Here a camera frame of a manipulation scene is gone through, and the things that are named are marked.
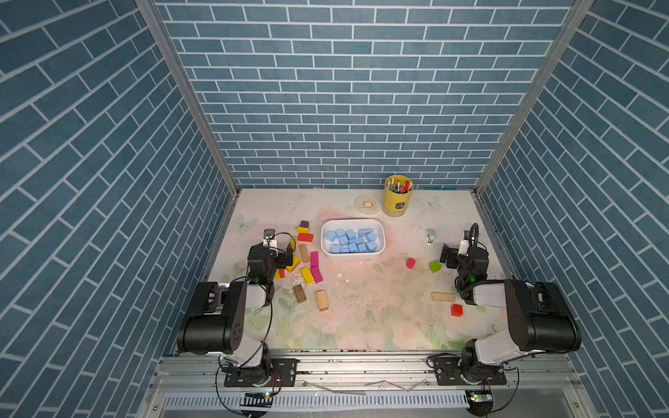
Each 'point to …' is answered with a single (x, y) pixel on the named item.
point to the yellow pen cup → (396, 194)
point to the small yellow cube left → (277, 274)
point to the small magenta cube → (410, 262)
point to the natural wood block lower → (322, 300)
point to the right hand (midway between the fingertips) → (461, 246)
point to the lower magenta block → (316, 273)
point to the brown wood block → (300, 293)
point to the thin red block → (281, 273)
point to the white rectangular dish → (377, 225)
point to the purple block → (304, 224)
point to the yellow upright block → (293, 243)
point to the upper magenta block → (314, 259)
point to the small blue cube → (344, 249)
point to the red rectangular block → (306, 237)
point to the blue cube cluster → (340, 232)
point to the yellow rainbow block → (296, 260)
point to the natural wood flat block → (442, 296)
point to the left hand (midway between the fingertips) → (281, 243)
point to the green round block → (435, 266)
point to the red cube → (456, 310)
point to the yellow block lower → (307, 275)
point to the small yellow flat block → (302, 230)
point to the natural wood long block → (305, 256)
